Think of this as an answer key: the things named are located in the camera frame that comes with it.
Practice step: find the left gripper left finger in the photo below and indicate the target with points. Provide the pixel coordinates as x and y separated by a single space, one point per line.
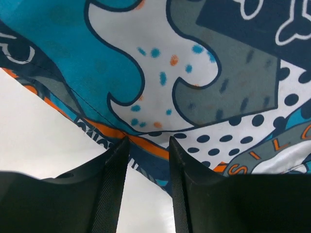
86 199

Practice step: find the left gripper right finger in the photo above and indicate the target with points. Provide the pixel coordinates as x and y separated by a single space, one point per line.
207 202

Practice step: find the colourful patterned shorts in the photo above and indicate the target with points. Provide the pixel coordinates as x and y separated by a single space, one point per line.
229 79

